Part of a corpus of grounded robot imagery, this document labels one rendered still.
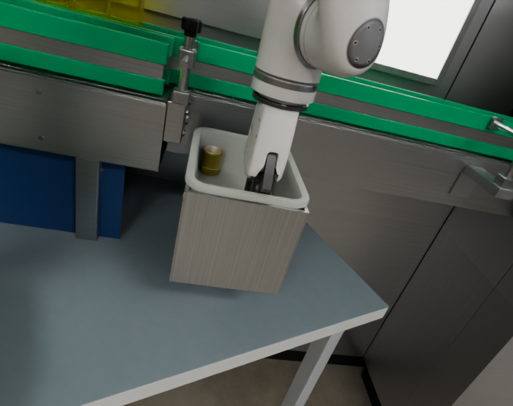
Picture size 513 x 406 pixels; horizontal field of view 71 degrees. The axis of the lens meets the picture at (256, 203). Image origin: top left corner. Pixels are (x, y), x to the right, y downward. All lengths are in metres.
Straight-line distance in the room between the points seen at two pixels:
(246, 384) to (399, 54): 1.20
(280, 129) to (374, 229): 0.79
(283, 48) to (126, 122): 0.31
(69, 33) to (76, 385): 0.49
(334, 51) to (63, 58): 0.43
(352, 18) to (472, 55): 0.73
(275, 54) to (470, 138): 0.58
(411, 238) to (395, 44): 0.61
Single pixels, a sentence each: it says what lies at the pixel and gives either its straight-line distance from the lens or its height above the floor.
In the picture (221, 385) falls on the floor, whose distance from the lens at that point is 1.48.
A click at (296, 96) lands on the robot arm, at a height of 1.14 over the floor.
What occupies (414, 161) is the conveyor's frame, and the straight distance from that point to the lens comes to 0.86.
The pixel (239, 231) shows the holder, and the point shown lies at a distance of 0.50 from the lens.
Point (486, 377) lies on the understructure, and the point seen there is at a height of 0.54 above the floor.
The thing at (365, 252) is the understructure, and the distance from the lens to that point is 1.24.
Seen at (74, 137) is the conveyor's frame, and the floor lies 0.96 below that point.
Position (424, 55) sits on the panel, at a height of 1.21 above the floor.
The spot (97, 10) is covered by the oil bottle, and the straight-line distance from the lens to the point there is 0.75.
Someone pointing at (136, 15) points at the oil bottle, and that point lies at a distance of 0.73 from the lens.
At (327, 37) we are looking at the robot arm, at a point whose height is 1.21.
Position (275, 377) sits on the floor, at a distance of 1.56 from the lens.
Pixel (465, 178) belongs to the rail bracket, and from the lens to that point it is 0.93.
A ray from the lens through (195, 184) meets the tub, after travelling 0.47.
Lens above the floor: 1.23
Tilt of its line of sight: 29 degrees down
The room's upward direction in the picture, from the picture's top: 16 degrees clockwise
